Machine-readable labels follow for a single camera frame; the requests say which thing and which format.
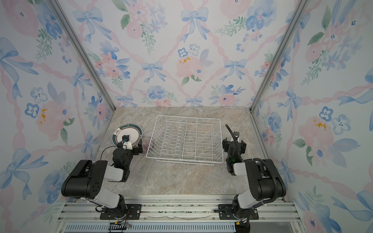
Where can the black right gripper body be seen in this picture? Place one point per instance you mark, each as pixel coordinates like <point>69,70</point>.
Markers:
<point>227,144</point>

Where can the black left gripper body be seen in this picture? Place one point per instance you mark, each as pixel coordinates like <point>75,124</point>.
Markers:
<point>135,152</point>

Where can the white plate dark underside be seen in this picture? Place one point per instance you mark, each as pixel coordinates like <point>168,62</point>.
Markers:
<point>132,130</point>

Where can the purple striped bowl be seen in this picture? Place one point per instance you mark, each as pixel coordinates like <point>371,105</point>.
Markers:
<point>147,144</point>

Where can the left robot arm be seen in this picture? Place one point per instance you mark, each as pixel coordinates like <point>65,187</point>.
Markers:
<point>87,178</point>

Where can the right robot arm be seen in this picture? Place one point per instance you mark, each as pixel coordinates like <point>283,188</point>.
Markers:
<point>264,180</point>

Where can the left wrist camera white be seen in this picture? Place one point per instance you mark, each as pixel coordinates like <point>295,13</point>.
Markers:
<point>126,141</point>

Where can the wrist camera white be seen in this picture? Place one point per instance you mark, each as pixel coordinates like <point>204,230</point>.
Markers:
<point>126,141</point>
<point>236,137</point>

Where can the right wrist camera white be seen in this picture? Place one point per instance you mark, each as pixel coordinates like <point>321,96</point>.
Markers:
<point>236,137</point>

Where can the white wire dish rack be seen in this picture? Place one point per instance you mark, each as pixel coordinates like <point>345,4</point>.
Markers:
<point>186,140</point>

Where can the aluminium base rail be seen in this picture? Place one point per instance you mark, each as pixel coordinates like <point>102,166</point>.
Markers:
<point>181,214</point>

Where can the right aluminium corner post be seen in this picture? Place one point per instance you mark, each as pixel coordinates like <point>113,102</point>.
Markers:
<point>283,45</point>

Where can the aluminium corner post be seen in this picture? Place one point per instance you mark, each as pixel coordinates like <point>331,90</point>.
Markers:
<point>283,45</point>
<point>67,27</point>

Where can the left aluminium corner post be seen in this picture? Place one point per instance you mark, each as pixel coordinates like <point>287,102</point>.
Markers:
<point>67,27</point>

